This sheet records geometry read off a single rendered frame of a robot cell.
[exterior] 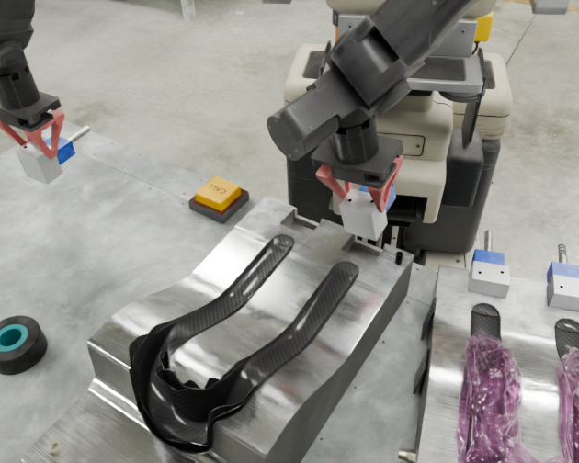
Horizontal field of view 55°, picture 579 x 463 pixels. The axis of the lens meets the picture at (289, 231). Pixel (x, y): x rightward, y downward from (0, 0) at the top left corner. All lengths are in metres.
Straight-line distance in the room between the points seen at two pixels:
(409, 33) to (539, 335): 0.45
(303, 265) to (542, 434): 0.36
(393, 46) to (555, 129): 2.37
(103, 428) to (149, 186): 0.53
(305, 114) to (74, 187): 0.67
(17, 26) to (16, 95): 0.15
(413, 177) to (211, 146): 1.62
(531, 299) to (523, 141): 1.94
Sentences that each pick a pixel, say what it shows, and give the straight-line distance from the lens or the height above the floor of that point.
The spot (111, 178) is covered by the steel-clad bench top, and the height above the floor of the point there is 0.80.
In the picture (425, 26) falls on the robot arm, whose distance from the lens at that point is 0.56.
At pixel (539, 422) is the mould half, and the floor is 0.89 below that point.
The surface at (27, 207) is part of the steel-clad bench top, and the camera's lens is 1.16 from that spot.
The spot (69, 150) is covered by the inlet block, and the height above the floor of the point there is 0.93.
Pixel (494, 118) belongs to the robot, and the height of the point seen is 0.76.
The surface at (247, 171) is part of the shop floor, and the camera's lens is 2.45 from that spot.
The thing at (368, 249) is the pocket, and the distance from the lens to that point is 0.85.
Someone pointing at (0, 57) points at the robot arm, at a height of 1.15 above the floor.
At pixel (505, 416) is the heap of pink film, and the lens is 0.68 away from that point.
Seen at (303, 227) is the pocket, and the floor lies 0.86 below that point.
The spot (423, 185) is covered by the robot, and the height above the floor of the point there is 0.78.
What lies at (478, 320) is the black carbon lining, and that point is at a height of 0.85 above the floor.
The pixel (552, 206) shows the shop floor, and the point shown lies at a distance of 2.44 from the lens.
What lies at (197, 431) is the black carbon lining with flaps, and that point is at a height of 0.87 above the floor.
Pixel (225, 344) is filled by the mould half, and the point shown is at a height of 0.92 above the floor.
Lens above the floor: 1.47
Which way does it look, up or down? 43 degrees down
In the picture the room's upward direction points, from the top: 2 degrees counter-clockwise
